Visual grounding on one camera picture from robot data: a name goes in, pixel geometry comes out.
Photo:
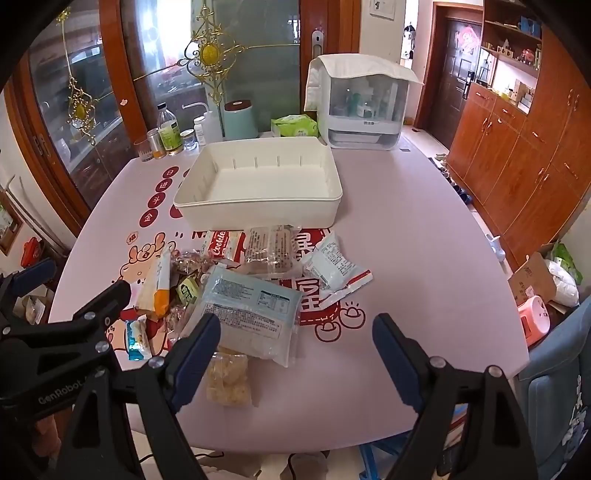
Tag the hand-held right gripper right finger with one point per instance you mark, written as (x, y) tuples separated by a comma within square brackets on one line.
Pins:
[(392, 355)]

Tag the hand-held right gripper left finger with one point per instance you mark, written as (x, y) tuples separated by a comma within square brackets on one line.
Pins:
[(199, 351)]

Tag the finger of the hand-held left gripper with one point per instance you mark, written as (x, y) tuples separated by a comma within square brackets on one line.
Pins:
[(108, 297), (34, 272)]

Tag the clear packet yellow crackers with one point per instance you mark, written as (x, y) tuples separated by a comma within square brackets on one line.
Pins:
[(228, 383)]

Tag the small blue snack packet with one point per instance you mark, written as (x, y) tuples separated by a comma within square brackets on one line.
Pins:
[(137, 339)]

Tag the orange white stick packet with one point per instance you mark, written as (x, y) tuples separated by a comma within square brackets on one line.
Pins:
[(159, 286)]

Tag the large light blue snack packet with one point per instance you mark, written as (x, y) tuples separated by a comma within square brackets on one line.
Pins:
[(249, 309)]

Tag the clear packet brown candy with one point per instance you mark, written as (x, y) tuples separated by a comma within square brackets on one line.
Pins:
[(191, 263)]

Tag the white snack packet red trim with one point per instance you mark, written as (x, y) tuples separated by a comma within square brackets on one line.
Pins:
[(330, 267)]

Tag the white plastic bin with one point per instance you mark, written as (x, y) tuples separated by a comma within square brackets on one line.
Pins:
[(258, 184)]

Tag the red bag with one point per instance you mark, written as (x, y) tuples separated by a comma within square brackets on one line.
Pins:
[(30, 251)]

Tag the small clear candy packet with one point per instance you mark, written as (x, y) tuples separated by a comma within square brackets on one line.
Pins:
[(175, 318)]

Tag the small green snack packet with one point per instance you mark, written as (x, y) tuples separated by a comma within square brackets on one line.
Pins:
[(188, 290)]

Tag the red white cookie packet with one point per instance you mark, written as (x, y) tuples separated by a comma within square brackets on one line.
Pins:
[(221, 247)]

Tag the clear packet brown biscuits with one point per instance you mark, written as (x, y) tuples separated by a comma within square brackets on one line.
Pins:
[(272, 249)]

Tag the pink plastic stool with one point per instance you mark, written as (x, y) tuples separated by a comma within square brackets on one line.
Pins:
[(533, 321)]

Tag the white ceramic figurine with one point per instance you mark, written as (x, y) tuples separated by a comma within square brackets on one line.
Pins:
[(496, 247)]

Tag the small glass cup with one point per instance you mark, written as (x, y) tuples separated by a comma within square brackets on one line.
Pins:
[(144, 151)]

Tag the metal tin can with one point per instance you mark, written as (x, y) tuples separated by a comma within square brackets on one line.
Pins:
[(154, 145)]

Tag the cardboard box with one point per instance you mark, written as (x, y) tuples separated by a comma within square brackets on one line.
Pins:
[(531, 277)]

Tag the blue chair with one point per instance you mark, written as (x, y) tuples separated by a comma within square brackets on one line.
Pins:
[(554, 392)]

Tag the small glass jar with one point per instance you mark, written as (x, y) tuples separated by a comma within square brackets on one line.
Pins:
[(188, 142)]

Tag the glass bottle green label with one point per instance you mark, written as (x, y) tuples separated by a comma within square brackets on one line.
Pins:
[(170, 134)]

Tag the row of shoes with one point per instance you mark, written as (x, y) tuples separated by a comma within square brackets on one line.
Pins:
[(455, 184)]

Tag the white plastic bag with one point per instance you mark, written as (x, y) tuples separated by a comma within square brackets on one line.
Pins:
[(565, 286)]

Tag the small white pill bottle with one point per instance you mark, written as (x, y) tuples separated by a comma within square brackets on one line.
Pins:
[(199, 131)]

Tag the white squeeze bottle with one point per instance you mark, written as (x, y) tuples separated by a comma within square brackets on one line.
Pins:
[(212, 131)]

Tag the teal canister brown lid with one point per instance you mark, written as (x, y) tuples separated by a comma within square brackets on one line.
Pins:
[(240, 122)]

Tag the white countertop cabinet with cloth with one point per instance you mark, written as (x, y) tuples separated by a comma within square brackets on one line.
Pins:
[(360, 134)]

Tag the wooden cabinet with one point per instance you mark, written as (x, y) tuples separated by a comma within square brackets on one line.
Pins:
[(508, 147)]

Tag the green tissue pack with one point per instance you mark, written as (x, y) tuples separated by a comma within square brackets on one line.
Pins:
[(295, 125)]

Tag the dark brown entrance door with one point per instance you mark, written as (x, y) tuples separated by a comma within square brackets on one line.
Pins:
[(455, 92)]

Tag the wooden glass sliding door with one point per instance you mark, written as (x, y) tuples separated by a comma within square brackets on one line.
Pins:
[(277, 69)]

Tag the white quilted cloth cover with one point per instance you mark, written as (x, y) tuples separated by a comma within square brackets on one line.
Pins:
[(360, 64)]

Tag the white wall panel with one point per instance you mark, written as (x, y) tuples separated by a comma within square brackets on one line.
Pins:
[(384, 8)]

